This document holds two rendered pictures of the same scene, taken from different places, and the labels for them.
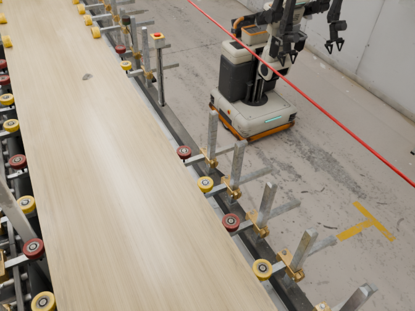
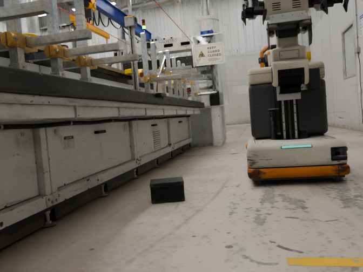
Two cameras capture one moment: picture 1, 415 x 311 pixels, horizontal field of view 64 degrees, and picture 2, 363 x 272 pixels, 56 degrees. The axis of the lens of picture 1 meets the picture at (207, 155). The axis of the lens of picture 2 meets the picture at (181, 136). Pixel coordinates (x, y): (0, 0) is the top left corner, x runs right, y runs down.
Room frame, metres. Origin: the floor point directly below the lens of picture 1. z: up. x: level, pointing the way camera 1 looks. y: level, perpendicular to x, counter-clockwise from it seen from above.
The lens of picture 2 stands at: (0.37, -1.51, 0.49)
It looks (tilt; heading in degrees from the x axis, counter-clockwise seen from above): 3 degrees down; 43
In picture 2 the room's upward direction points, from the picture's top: 5 degrees counter-clockwise
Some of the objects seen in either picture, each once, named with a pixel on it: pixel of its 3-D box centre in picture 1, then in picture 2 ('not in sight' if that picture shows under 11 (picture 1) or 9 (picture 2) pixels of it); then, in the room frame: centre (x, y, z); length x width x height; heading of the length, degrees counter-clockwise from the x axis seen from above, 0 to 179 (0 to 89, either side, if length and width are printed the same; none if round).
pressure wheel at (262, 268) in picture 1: (260, 273); not in sight; (0.64, -0.25, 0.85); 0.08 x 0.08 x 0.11
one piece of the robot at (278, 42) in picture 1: (287, 41); (288, 29); (2.48, -0.57, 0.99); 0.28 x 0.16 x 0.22; 121
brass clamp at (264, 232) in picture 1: (257, 224); (19, 42); (0.92, -0.26, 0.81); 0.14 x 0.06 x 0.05; 30
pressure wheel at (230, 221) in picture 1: (230, 227); not in sight; (0.86, -0.12, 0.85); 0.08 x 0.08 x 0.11
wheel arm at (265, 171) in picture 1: (237, 182); (71, 53); (1.17, -0.17, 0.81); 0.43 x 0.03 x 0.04; 120
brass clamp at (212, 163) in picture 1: (209, 157); (86, 62); (1.35, -0.01, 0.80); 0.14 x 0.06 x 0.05; 30
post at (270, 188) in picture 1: (262, 216); (12, 15); (0.90, -0.27, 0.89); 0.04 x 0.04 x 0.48; 30
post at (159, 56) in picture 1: (160, 77); (133, 59); (1.97, 0.35, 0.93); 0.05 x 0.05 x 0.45; 30
